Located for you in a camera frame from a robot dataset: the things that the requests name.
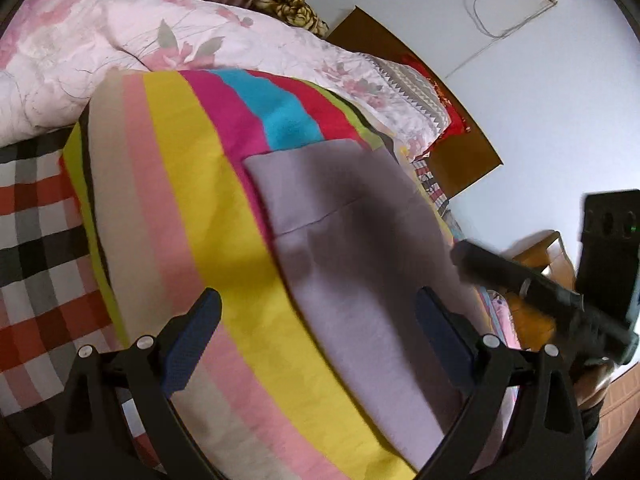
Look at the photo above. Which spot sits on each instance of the wooden nightstand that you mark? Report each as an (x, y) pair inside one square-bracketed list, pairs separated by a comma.
[(535, 310)]

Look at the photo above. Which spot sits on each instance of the pink floral quilt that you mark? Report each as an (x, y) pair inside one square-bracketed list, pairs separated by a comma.
[(150, 45)]

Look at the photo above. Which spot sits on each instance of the rainbow striped blanket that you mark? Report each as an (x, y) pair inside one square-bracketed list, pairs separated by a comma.
[(190, 200)]

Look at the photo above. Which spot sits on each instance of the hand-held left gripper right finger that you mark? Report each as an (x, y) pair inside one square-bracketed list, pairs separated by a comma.
[(441, 331)]

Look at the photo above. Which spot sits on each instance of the patterned bed sheet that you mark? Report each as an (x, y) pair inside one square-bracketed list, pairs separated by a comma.
[(440, 190)]

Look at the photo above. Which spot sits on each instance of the dark brown wooden headboard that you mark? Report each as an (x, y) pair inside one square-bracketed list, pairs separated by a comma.
[(450, 125)]

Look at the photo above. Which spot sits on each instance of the red embroidered pillow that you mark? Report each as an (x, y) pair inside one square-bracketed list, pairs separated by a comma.
[(447, 117)]

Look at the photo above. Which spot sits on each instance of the lilac pants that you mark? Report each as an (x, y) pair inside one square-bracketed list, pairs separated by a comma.
[(360, 270)]

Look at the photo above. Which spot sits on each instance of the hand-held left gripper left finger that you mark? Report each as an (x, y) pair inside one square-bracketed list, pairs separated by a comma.
[(194, 342)]

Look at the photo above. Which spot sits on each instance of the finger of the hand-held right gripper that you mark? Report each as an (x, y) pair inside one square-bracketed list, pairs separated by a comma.
[(505, 270)]

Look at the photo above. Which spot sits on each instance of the grey zigzag pillow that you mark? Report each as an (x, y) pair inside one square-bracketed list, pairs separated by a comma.
[(410, 85)]

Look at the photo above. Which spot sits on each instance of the red black plaid sheet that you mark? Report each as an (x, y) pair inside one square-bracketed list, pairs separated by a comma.
[(40, 270)]

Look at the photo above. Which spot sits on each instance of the golden brown patterned blanket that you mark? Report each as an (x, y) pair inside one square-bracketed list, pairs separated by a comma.
[(290, 5)]

